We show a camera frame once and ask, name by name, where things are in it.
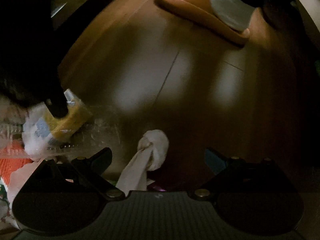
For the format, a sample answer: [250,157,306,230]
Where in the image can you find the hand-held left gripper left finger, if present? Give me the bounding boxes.
[21,147,126,201]

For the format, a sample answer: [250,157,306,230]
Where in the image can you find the knotted white tissue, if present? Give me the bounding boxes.
[115,129,170,197]

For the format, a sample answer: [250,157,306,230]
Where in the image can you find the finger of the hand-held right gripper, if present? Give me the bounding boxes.
[45,90,75,119]

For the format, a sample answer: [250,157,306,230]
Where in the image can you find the clear plastic wrap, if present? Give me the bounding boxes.
[46,119,125,155]

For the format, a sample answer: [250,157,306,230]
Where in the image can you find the green and white printed bag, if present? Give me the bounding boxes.
[0,175,19,228]

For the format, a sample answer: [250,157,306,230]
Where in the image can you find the white and blue wrapper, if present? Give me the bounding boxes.
[22,105,60,159]

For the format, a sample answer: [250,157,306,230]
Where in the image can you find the yellow snack packet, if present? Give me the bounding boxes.
[44,89,93,142]

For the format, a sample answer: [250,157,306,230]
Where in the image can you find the orange foam net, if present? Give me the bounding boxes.
[0,140,33,178]

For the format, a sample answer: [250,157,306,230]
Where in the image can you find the brown slipper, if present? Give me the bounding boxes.
[156,0,250,47]

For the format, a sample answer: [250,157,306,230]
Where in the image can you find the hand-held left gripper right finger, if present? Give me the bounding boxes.
[188,148,298,201]

